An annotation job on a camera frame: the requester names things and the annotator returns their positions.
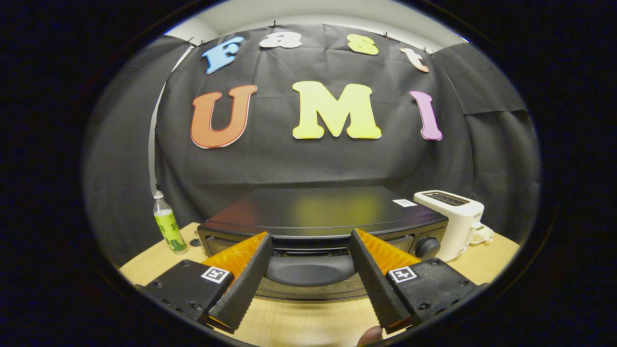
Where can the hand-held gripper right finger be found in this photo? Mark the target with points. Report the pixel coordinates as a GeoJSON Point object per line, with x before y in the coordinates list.
{"type": "Point", "coordinates": [378, 284]}

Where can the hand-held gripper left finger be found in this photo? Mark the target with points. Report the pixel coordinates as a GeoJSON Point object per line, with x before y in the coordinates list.
{"type": "Point", "coordinates": [246, 284]}

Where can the black toaster oven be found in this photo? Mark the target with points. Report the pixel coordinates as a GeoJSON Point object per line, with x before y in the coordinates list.
{"type": "Point", "coordinates": [318, 212]}

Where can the white pop-up toaster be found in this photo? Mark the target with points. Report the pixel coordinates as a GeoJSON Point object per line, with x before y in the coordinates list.
{"type": "Point", "coordinates": [458, 221]}

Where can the green label drink bottle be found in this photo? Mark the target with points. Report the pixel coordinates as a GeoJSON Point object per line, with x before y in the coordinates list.
{"type": "Point", "coordinates": [169, 226]}

